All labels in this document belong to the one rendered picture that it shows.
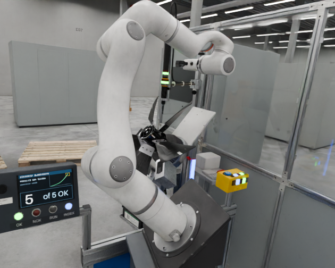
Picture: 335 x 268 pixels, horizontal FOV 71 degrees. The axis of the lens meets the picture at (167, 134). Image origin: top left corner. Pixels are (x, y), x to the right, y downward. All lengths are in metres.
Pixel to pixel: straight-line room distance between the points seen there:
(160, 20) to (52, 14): 12.98
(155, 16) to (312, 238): 1.50
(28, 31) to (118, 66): 12.82
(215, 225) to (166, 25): 0.70
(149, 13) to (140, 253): 0.86
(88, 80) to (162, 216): 6.40
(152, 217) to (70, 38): 13.28
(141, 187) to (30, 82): 6.13
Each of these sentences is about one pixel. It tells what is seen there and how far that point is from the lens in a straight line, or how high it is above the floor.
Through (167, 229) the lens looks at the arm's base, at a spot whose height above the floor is 1.09.
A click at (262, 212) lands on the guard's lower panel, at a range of 1.91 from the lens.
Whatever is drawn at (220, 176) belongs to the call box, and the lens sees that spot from 1.40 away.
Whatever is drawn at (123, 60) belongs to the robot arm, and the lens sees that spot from 0.72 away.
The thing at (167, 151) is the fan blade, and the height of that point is 1.18.
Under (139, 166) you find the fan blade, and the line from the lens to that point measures 1.49.
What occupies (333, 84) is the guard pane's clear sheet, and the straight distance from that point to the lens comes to 1.58.
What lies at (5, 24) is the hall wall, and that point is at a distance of 13.45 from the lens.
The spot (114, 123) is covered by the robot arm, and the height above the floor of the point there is 1.45.
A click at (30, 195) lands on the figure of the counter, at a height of 1.17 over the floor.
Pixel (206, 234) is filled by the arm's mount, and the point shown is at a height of 1.10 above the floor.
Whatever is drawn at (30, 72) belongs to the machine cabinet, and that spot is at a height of 1.37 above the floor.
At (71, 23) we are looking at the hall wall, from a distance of 13.95.
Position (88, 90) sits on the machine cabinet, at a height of 0.97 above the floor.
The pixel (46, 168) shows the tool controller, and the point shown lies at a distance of 0.91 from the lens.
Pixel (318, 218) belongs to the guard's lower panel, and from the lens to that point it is 1.70.
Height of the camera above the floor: 1.60
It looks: 14 degrees down
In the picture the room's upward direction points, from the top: 5 degrees clockwise
